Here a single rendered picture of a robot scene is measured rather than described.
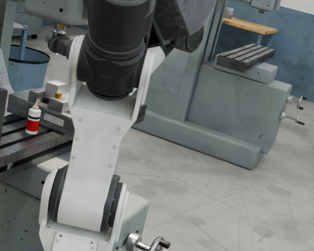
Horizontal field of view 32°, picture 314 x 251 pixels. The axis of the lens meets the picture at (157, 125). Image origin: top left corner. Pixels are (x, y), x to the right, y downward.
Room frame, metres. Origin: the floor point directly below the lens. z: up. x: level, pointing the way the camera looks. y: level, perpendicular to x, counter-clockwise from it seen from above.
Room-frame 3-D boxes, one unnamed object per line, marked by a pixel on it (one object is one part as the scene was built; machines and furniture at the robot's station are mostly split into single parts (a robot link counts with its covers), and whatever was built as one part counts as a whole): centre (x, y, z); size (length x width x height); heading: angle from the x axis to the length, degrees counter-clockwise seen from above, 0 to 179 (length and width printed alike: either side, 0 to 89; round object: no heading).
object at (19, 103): (1.88, 0.36, 0.99); 0.35 x 0.15 x 0.11; 70
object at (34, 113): (1.72, 0.41, 0.99); 0.04 x 0.04 x 0.11
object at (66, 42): (1.79, 0.33, 1.23); 0.13 x 0.12 x 0.10; 138
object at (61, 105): (1.87, 0.34, 1.02); 0.15 x 0.06 x 0.04; 160
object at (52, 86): (1.89, 0.39, 1.05); 0.06 x 0.05 x 0.06; 160
